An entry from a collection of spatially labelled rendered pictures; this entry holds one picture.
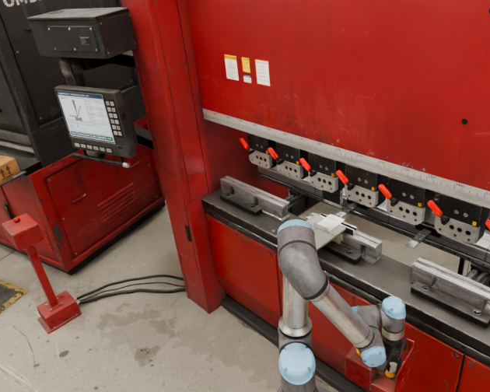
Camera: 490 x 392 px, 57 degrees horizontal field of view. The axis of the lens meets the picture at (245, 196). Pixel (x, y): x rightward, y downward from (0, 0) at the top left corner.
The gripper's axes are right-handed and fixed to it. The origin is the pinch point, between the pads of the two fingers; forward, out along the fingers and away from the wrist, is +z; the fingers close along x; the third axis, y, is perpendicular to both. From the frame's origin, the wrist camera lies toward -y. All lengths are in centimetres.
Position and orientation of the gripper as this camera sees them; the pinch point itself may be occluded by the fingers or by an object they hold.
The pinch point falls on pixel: (388, 371)
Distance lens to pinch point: 187.9
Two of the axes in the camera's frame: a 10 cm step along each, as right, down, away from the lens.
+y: 6.0, -5.2, 6.0
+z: 1.5, 8.2, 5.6
